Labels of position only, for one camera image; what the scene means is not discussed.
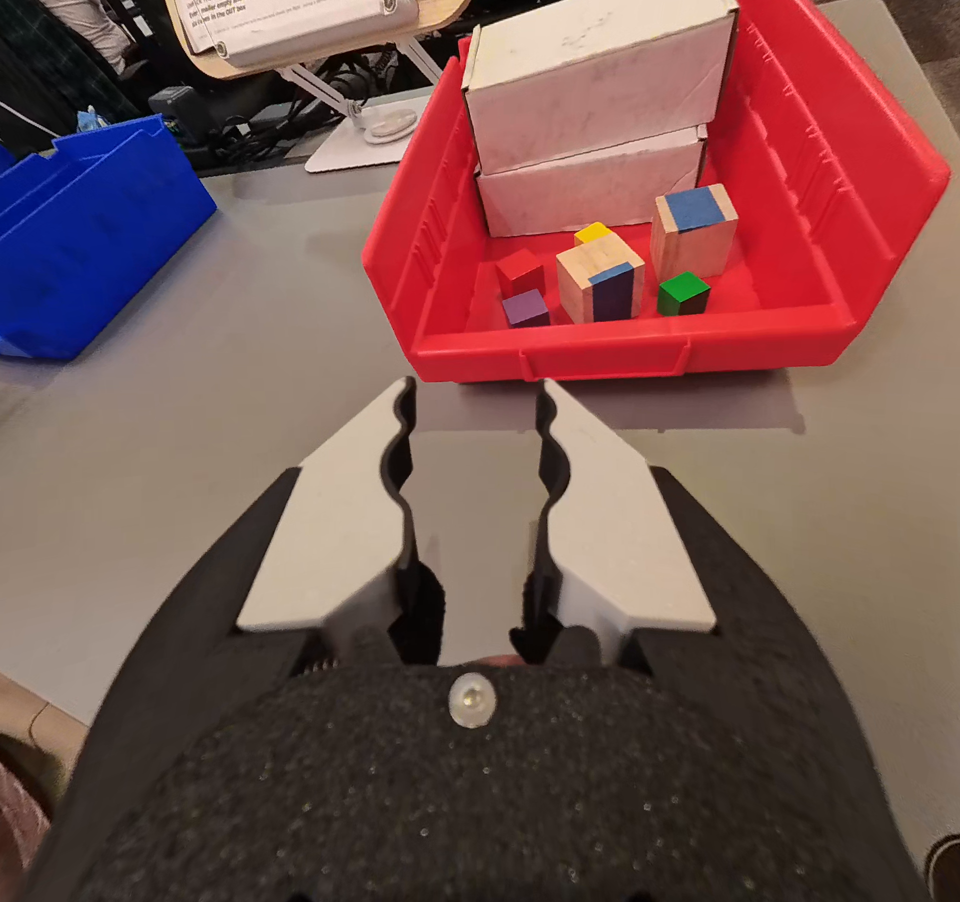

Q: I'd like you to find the red wooden cube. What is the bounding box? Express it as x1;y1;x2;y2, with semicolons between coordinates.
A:
495;248;546;300

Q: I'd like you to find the blue plastic bin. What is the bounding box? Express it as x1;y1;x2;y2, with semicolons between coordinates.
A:
0;115;219;362

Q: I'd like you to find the grey desk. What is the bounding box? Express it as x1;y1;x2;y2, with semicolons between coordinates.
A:
0;0;960;873

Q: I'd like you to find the green wooden cube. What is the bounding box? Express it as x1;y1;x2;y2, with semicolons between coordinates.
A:
657;271;712;317

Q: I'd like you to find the purple wooden cube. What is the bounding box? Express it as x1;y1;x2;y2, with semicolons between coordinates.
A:
501;289;552;329

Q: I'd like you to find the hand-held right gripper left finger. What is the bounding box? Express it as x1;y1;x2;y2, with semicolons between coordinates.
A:
236;377;445;665

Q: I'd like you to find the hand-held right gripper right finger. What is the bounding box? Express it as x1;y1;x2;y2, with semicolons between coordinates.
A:
512;379;718;666

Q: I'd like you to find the black cables bundle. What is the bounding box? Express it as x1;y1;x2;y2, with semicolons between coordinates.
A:
150;47;399;164

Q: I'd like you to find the wooden block with blue tape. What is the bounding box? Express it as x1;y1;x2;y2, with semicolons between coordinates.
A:
556;231;647;326
650;184;740;282

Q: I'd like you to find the red plastic bin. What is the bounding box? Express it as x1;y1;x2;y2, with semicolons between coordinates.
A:
361;0;952;384

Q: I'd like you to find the white cardboard mailer box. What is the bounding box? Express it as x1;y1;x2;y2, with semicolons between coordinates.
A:
461;0;741;176
475;124;710;239

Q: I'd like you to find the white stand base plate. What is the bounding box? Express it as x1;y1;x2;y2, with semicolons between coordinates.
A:
276;36;445;174

